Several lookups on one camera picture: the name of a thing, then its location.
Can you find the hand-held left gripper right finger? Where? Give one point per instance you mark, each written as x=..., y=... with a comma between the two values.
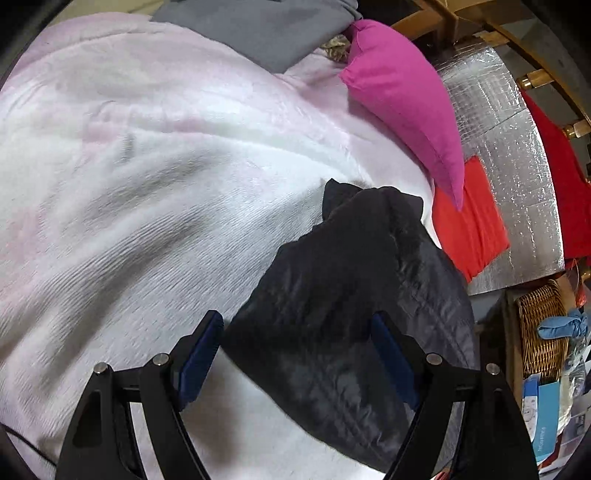
x=395, y=360

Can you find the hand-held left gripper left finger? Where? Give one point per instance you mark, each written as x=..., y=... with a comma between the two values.
x=198, y=364

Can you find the black quilted jacket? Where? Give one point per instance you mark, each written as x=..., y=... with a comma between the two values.
x=351, y=277

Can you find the wicker basket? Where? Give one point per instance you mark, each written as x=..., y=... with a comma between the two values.
x=540, y=332

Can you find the red pillow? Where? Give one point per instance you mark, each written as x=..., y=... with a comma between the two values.
x=471, y=230

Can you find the white and blue box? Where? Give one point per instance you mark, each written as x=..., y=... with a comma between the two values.
x=542, y=415

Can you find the blue cloth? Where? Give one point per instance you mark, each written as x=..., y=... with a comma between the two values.
x=561, y=325

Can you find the clear plastic bag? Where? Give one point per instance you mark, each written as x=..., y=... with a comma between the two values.
x=577, y=374

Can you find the white fleece blanket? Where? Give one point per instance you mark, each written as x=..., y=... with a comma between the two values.
x=138, y=184

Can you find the red hanging cloth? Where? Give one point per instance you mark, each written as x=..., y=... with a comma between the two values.
x=563, y=184

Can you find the silver foil mat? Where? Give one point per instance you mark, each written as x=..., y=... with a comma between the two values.
x=508, y=138

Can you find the pink pillow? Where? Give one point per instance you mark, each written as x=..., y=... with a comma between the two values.
x=401, y=92

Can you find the brown patterned cloth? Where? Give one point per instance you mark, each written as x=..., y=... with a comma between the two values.
x=337, y=50

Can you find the grey cloth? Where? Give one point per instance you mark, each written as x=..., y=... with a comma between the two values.
x=258, y=27

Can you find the wooden bed frame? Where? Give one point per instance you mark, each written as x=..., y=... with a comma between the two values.
x=531, y=46

